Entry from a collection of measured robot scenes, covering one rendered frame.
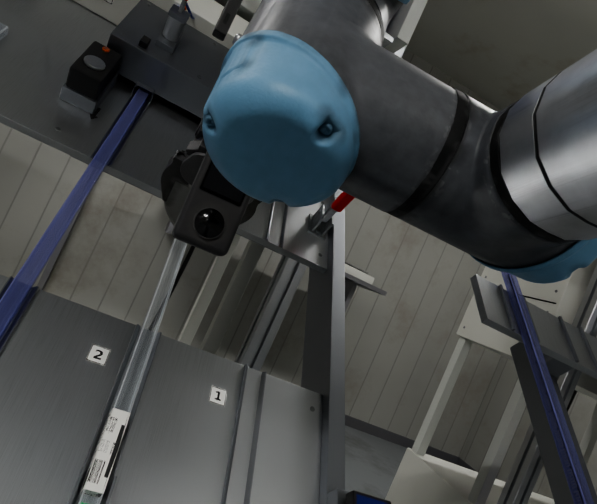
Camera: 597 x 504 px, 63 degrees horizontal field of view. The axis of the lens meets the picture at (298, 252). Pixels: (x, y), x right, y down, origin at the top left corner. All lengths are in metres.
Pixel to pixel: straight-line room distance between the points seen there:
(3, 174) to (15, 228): 0.37
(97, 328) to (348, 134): 0.31
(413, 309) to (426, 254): 0.49
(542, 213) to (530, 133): 0.03
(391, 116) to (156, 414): 0.31
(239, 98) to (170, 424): 0.30
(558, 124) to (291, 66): 0.11
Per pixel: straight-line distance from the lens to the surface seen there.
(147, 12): 0.77
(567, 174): 0.22
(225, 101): 0.22
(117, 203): 3.76
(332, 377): 0.53
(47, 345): 0.45
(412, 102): 0.25
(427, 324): 4.47
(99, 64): 0.64
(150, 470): 0.43
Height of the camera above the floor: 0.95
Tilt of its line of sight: 3 degrees up
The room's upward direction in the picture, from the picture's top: 24 degrees clockwise
